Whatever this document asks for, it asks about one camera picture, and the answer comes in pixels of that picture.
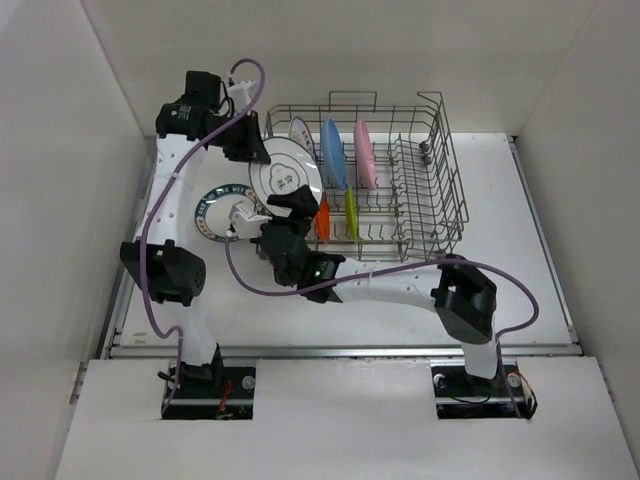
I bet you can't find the white plate teal quatrefoil design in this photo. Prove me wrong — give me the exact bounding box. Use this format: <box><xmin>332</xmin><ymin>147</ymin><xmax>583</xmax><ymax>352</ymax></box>
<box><xmin>248</xmin><ymin>137</ymin><xmax>324</xmax><ymax>216</ymax></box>

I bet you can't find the white plate brown floral pattern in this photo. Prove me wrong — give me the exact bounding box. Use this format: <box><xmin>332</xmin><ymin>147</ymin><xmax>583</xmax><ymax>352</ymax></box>
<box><xmin>289</xmin><ymin>116</ymin><xmax>316</xmax><ymax>157</ymax></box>

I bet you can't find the white plate green lettered rim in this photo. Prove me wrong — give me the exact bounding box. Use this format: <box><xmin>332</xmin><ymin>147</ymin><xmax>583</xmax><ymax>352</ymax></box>
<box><xmin>194</xmin><ymin>183</ymin><xmax>266</xmax><ymax>243</ymax></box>

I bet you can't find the pink plate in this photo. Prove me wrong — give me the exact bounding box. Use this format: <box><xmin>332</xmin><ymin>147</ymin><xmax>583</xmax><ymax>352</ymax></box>
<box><xmin>353</xmin><ymin>119</ymin><xmax>377</xmax><ymax>190</ymax></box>

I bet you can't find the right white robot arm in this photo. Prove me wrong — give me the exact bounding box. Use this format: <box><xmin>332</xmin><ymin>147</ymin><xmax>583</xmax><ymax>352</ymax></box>
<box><xmin>258</xmin><ymin>185</ymin><xmax>500</xmax><ymax>394</ymax></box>

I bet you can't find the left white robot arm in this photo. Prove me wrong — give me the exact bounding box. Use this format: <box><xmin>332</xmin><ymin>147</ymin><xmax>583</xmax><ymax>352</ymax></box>
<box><xmin>119</xmin><ymin>71</ymin><xmax>269</xmax><ymax>397</ymax></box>

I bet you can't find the small orange plate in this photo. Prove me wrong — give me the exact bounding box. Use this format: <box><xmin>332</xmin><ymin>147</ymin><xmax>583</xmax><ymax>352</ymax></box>
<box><xmin>314</xmin><ymin>193</ymin><xmax>331</xmax><ymax>244</ymax></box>

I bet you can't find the small green plate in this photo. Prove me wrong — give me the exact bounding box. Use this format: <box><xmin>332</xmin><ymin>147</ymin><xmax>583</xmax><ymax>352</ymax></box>
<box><xmin>345</xmin><ymin>186</ymin><xmax>359</xmax><ymax>241</ymax></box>

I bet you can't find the blue plate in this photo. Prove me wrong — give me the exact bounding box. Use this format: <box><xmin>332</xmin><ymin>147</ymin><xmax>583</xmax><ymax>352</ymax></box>
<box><xmin>320</xmin><ymin>118</ymin><xmax>348</xmax><ymax>190</ymax></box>

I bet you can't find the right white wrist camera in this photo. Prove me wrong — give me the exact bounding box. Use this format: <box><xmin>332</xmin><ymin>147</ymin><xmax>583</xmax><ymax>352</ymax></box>
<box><xmin>226</xmin><ymin>201</ymin><xmax>272</xmax><ymax>240</ymax></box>

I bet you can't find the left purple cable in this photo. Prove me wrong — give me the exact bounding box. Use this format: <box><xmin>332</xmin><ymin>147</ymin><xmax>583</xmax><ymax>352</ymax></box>
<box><xmin>141</xmin><ymin>58</ymin><xmax>268</xmax><ymax>416</ymax></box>

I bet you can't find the purple cable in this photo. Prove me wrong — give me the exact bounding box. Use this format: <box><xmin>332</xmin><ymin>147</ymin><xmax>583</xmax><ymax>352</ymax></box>
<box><xmin>141</xmin><ymin>58</ymin><xmax>268</xmax><ymax>416</ymax></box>
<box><xmin>223</xmin><ymin>234</ymin><xmax>541</xmax><ymax>419</ymax></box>

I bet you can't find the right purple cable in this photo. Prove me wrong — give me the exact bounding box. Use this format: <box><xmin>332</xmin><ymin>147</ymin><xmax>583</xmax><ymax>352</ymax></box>
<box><xmin>223</xmin><ymin>234</ymin><xmax>541</xmax><ymax>419</ymax></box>

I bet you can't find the grey wire dish rack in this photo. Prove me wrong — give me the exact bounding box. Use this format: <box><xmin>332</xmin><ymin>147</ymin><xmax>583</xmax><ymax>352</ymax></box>
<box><xmin>264</xmin><ymin>91</ymin><xmax>469</xmax><ymax>262</ymax></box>

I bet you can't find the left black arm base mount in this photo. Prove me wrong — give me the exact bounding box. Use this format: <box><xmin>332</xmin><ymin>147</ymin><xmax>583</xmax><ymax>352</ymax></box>
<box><xmin>157</xmin><ymin>366</ymin><xmax>256</xmax><ymax>421</ymax></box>

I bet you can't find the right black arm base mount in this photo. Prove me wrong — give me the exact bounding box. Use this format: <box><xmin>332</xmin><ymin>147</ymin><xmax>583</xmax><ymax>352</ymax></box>
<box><xmin>431</xmin><ymin>361</ymin><xmax>539</xmax><ymax>420</ymax></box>

